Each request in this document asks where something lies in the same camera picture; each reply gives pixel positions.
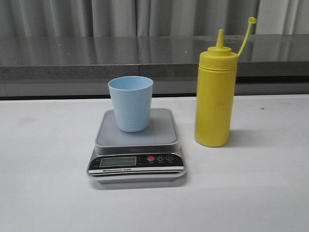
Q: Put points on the light blue plastic cup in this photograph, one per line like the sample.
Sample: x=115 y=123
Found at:
x=131 y=99

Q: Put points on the yellow squeeze bottle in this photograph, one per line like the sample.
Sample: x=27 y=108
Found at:
x=216 y=79

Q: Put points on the silver electronic kitchen scale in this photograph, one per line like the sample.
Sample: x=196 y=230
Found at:
x=153 y=154

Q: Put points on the grey stone counter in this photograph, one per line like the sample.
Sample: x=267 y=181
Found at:
x=81 y=67

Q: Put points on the grey curtain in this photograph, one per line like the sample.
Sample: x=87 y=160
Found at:
x=150 y=18

